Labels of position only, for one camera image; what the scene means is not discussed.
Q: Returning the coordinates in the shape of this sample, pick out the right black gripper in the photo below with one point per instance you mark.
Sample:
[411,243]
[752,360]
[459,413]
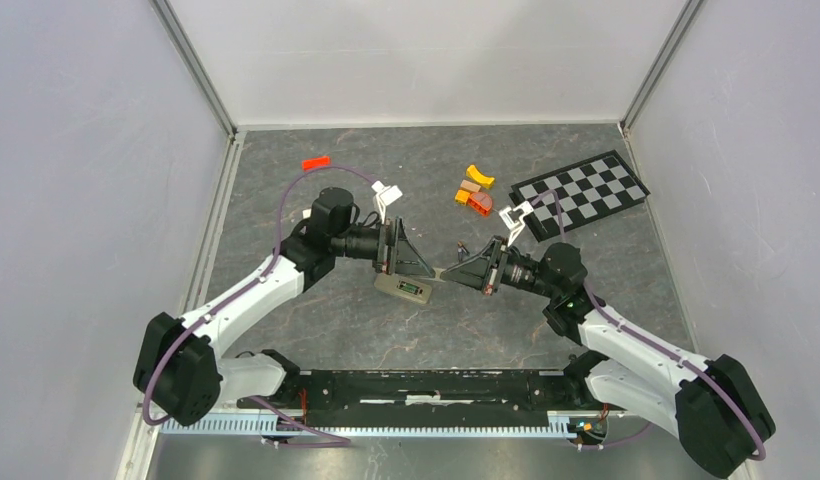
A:
[478,272]

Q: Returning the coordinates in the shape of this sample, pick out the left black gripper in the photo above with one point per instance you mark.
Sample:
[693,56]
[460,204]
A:
[395,251]

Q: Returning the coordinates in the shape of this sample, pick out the green AAA battery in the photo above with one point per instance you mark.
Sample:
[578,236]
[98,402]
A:
[409,288]

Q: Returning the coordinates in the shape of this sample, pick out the beige remote control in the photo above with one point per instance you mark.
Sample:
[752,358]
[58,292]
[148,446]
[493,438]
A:
[388,284]

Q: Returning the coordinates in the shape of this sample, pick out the beige battery cover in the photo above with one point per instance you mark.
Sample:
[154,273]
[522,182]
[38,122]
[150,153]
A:
[438,273]

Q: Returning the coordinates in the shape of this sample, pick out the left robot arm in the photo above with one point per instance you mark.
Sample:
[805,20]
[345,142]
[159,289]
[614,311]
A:
[181,370]

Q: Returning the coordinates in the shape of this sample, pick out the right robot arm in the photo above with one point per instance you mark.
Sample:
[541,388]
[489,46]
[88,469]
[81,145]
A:
[711,406]

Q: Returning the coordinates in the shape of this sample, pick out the orange semicircle block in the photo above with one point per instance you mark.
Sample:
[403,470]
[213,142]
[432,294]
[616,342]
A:
[480,202]

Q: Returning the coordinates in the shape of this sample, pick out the yellow small block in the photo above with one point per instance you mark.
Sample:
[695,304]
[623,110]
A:
[462,196]

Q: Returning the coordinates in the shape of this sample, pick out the tan small block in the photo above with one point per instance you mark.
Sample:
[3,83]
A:
[470,186]

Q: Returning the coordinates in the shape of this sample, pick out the yellow curved block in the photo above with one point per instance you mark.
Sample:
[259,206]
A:
[477,177]

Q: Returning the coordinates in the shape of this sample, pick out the red rectangular block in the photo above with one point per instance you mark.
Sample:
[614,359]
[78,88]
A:
[315,163]

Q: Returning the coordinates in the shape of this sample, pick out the black white checkerboard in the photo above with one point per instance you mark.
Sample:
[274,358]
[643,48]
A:
[579,194]

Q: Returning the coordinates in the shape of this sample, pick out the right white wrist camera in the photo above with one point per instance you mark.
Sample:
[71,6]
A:
[514,220]

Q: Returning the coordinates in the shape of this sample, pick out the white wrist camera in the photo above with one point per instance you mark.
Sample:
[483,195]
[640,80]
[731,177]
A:
[384,195]
[514,220]

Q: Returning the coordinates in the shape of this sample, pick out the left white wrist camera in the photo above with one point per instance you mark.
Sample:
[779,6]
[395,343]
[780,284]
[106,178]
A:
[384,195]

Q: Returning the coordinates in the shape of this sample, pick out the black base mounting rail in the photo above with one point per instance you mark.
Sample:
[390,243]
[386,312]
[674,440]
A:
[432,398]

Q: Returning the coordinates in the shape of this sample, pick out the grey slotted cable duct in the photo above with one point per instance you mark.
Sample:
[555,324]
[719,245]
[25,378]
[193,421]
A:
[266,424]

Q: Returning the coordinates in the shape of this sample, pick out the left aluminium frame post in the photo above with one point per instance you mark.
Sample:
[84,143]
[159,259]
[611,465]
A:
[189,55]

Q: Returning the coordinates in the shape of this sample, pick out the aluminium frame post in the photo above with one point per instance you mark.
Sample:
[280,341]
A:
[189,55]
[671,43]

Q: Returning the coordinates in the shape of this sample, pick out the right aluminium frame post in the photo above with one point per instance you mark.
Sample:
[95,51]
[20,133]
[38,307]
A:
[671,43]

